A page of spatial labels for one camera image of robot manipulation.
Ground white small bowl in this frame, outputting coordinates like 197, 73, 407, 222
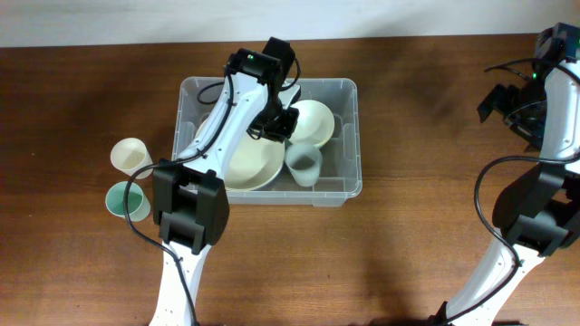
289, 100, 334, 148

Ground grey plastic cup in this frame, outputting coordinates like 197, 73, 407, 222
285, 144, 323, 187

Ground cream plate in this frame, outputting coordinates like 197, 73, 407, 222
194, 118, 287, 192

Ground cream plastic cup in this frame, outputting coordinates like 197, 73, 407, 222
110, 138, 152, 176

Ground mint green plastic cup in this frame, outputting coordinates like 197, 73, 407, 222
105, 181, 150, 222

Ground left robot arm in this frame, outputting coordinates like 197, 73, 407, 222
151, 37, 300, 325

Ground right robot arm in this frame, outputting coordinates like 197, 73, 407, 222
428, 23, 579, 325

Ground clear plastic storage bin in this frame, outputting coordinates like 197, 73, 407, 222
172, 77, 363, 206

